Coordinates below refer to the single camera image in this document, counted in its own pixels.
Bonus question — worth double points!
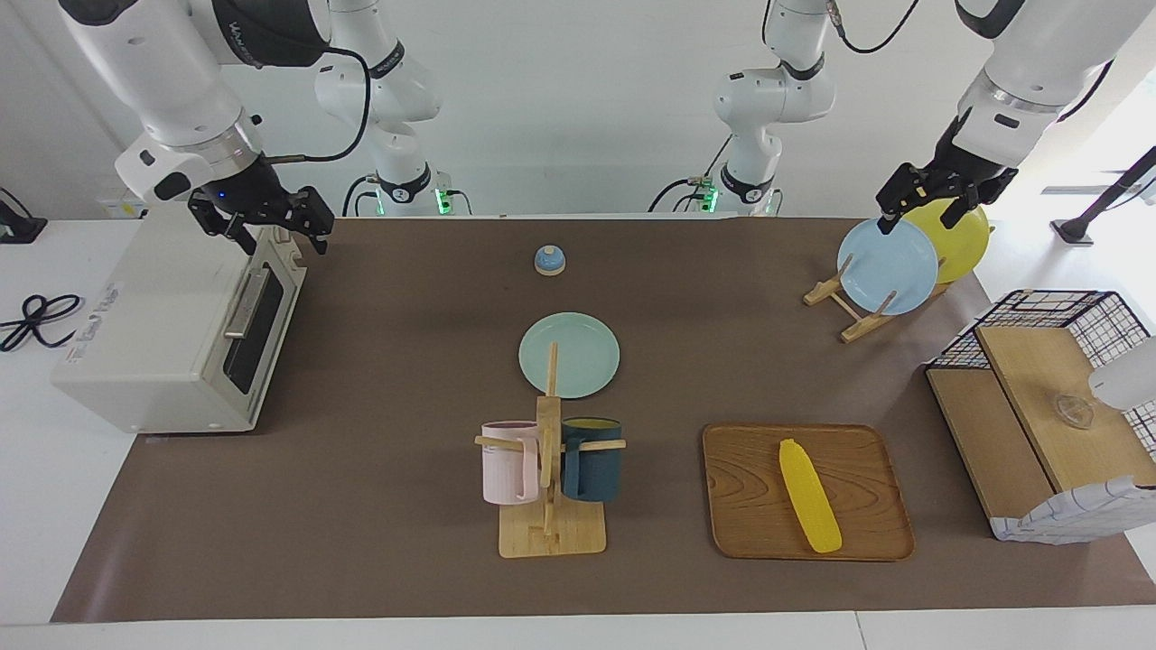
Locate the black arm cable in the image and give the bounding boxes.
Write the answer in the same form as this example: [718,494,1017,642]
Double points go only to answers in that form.
[829,0,922,55]
[271,45,373,163]

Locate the brown table mat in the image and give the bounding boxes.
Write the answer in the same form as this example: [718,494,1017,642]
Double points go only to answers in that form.
[51,215,1156,624]

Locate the white wall socket strip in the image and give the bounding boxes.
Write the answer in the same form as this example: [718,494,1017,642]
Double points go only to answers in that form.
[98,188,150,220]

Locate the wooden side shelf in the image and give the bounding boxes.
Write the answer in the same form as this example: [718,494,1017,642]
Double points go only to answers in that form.
[989,476,1156,545]

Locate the coiled black power cable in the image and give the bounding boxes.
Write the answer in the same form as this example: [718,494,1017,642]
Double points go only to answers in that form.
[0,293,84,353]

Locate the light blue plate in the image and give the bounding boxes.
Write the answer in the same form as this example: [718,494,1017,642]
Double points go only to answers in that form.
[836,218,940,317]

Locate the wooden mug rack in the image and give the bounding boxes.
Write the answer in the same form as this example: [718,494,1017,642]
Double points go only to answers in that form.
[475,341,627,559]

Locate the white rounded blurry object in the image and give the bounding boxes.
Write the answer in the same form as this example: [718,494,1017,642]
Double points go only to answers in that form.
[1087,336,1156,413]

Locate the dark teal mug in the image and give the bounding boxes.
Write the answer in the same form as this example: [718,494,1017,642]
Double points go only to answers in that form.
[560,416,623,504]

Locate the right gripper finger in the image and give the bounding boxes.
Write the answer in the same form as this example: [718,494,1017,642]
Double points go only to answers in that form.
[221,217,263,257]
[298,187,335,254]

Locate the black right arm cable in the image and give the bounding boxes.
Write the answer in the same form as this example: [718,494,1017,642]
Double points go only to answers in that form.
[271,45,373,163]

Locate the beige toaster oven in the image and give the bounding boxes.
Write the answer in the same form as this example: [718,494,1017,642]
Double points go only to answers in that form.
[51,214,308,435]

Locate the black tripod stand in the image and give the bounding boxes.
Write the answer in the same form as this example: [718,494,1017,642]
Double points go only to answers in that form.
[1050,146,1156,246]

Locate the yellow plate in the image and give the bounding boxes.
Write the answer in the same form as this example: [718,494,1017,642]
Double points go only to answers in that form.
[903,199,992,285]

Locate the yellow corn cob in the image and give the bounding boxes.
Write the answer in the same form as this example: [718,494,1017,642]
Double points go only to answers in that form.
[778,439,843,554]

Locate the black device with base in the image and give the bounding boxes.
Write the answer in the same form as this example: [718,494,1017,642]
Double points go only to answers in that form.
[0,188,48,245]

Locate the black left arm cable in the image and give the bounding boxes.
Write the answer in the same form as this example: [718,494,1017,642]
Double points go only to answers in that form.
[829,0,922,55]

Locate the wooden plate rack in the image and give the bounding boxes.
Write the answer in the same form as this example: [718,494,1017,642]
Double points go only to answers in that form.
[804,257,958,344]

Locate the small clear glass item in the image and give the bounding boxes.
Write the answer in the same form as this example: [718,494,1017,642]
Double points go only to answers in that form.
[1052,393,1095,430]

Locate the toaster oven glass door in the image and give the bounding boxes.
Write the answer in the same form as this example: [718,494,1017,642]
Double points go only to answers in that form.
[217,226,308,427]

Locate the mint green plate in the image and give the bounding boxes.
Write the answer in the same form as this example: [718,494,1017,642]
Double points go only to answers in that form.
[518,312,621,400]

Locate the wire and wood shelf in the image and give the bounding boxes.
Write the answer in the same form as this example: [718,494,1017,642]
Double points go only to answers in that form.
[925,290,1156,543]

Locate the wooden serving tray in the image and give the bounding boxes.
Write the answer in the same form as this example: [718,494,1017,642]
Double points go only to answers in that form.
[702,423,916,562]

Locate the pink mug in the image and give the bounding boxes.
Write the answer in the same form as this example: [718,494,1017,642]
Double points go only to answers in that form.
[480,421,541,506]

